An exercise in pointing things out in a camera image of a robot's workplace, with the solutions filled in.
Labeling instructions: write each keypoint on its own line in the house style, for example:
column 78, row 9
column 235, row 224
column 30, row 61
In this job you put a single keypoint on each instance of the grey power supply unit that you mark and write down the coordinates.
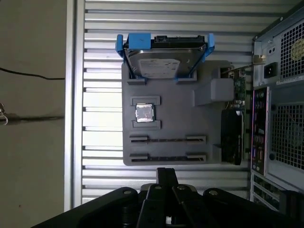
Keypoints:
column 270, row 70

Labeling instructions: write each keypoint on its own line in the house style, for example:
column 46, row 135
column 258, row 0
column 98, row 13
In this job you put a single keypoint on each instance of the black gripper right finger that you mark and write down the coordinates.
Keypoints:
column 225, row 209

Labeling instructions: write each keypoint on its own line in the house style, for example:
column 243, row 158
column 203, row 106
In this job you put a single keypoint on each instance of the small metal clamp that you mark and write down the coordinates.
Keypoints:
column 2, row 114

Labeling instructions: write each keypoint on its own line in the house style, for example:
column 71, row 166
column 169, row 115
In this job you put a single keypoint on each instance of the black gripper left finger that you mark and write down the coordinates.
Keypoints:
column 107, row 209

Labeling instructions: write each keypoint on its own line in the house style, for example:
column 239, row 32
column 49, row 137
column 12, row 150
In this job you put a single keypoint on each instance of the graphics card with black cooler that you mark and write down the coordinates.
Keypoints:
column 230, row 133

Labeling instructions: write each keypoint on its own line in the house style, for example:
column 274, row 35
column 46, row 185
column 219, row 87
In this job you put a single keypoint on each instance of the silver CPU chip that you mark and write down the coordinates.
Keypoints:
column 145, row 112

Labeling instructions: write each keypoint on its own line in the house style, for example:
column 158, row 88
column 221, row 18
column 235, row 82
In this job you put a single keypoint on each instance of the black open PC case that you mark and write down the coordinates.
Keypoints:
column 285, row 118

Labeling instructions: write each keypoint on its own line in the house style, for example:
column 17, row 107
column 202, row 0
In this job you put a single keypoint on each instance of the hard disk in blue carrier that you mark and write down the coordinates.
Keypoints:
column 164, row 64

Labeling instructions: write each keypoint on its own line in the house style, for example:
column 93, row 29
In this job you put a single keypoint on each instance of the grey plastic parts rack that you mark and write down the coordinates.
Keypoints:
column 178, row 114

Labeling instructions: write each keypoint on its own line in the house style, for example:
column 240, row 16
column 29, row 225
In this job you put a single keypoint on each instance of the dark blue RAM stick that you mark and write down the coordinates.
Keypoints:
column 166, row 158

